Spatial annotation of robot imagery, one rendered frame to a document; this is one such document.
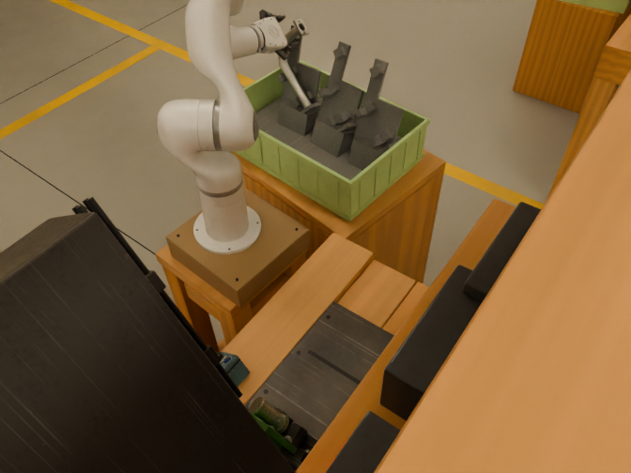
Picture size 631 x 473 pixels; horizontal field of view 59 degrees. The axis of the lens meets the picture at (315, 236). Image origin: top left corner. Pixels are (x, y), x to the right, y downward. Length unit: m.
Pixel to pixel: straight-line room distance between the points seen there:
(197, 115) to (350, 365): 0.68
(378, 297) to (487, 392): 1.33
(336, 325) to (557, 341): 1.25
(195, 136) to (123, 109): 2.59
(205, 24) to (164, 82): 2.76
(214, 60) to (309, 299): 0.63
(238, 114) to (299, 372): 0.61
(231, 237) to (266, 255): 0.11
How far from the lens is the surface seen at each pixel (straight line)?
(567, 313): 0.20
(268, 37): 1.84
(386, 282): 1.54
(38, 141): 3.84
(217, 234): 1.55
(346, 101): 1.96
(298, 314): 1.45
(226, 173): 1.41
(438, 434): 0.17
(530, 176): 3.32
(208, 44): 1.32
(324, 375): 1.36
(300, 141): 2.02
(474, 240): 0.77
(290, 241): 1.57
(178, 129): 1.33
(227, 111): 1.31
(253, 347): 1.41
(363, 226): 1.81
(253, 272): 1.51
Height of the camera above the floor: 2.10
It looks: 48 degrees down
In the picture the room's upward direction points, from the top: 2 degrees counter-clockwise
